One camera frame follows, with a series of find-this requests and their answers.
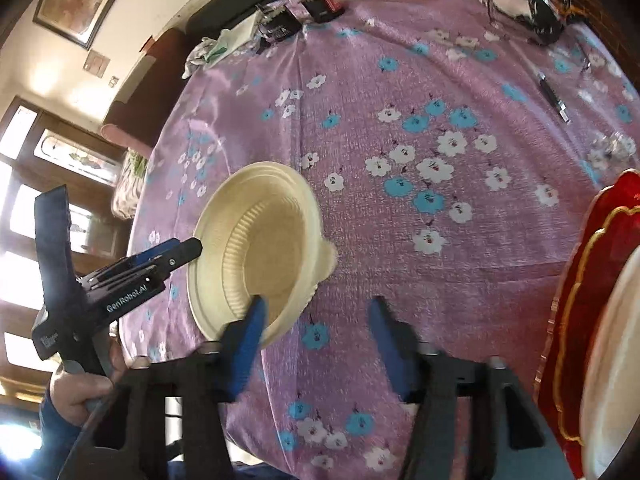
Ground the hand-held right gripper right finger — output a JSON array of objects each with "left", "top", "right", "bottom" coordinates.
[{"left": 367, "top": 296, "right": 576, "bottom": 480}]

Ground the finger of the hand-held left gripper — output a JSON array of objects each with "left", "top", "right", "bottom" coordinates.
[
  {"left": 132, "top": 239, "right": 179, "bottom": 265},
  {"left": 145, "top": 238, "right": 204, "bottom": 282}
]

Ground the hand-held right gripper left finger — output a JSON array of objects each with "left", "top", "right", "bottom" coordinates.
[{"left": 70, "top": 295, "right": 269, "bottom": 480}]

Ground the red plate with gold rim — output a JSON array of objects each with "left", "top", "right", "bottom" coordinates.
[{"left": 532, "top": 170, "right": 640, "bottom": 480}]

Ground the white foam bowl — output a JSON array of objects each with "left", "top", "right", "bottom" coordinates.
[{"left": 580, "top": 247, "right": 640, "bottom": 480}]

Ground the person's left forearm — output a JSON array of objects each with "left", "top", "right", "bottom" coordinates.
[{"left": 39, "top": 389, "right": 68, "bottom": 442}]

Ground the person's left hand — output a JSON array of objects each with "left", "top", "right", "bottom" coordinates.
[{"left": 49, "top": 339, "right": 127, "bottom": 427}]

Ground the purple floral tablecloth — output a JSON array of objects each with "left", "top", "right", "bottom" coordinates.
[{"left": 117, "top": 0, "right": 640, "bottom": 480}]

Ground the wooden glazed door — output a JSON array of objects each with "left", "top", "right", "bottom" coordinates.
[{"left": 0, "top": 95, "right": 133, "bottom": 401}]

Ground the brown sofa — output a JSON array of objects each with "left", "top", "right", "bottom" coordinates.
[{"left": 101, "top": 27, "right": 189, "bottom": 152}]

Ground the grey white cloth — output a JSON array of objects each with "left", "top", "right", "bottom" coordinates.
[{"left": 181, "top": 36, "right": 222, "bottom": 79}]

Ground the white paper pad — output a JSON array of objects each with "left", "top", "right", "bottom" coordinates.
[{"left": 214, "top": 10, "right": 264, "bottom": 59}]

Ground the black and red box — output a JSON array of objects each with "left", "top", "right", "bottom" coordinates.
[{"left": 304, "top": 0, "right": 347, "bottom": 24}]

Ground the black pen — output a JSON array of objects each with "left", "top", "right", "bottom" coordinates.
[{"left": 536, "top": 72, "right": 572, "bottom": 124}]

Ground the wall plaque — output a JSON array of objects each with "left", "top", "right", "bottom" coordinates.
[{"left": 83, "top": 50, "right": 111, "bottom": 77}]

